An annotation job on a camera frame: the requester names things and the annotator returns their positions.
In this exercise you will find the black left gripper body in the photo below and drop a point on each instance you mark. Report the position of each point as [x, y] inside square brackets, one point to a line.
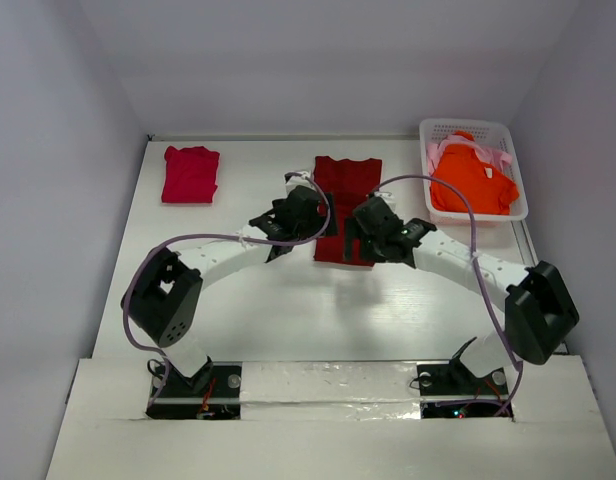
[311, 228]

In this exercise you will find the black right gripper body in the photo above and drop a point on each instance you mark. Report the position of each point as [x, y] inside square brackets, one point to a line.
[352, 240]

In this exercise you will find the dark red t shirt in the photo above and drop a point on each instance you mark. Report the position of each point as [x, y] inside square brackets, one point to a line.
[349, 181]

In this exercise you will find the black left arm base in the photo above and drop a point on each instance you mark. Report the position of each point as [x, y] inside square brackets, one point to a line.
[213, 395]

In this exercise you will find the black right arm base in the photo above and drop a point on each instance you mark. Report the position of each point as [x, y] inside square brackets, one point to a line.
[450, 391]

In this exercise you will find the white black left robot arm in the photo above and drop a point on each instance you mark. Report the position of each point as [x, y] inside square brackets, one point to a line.
[159, 305]

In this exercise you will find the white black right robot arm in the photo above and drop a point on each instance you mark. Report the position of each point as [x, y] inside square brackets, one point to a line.
[538, 309]

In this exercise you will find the orange t shirt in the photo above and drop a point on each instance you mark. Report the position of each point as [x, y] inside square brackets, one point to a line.
[463, 182]

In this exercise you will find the folded bright red t shirt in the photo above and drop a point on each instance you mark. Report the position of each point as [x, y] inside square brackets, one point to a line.
[190, 175]

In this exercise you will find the pink t shirt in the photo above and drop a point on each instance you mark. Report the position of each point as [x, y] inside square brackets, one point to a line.
[496, 158]

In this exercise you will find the white plastic laundry basket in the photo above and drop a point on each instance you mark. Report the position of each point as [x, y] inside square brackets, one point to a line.
[491, 134]

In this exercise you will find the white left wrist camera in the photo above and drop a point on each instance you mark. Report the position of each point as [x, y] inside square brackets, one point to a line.
[301, 178]

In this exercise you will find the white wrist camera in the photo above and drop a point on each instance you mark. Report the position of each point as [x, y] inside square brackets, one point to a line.
[301, 178]
[387, 197]

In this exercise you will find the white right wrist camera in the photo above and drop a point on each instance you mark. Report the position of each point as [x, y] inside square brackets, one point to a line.
[387, 197]

